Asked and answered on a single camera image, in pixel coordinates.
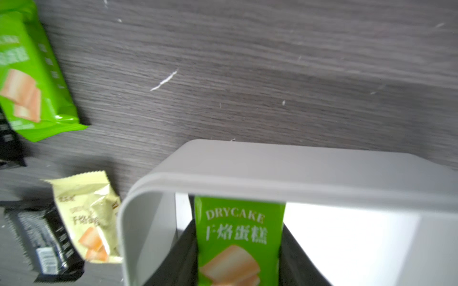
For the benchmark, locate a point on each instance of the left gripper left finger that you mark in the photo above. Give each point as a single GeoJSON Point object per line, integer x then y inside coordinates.
{"type": "Point", "coordinates": [180, 267]}

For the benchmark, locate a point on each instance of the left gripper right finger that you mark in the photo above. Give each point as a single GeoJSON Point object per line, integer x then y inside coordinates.
{"type": "Point", "coordinates": [295, 267]}

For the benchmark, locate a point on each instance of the green cookie packet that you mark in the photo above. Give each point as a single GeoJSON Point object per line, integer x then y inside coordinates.
{"type": "Point", "coordinates": [34, 95]}
{"type": "Point", "coordinates": [238, 241]}

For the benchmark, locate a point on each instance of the white storage box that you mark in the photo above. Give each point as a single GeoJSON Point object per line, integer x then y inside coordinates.
{"type": "Point", "coordinates": [364, 218]}

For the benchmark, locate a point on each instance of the black cookie packet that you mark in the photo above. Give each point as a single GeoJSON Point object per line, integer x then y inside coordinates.
{"type": "Point", "coordinates": [12, 153]}
{"type": "Point", "coordinates": [41, 234]}

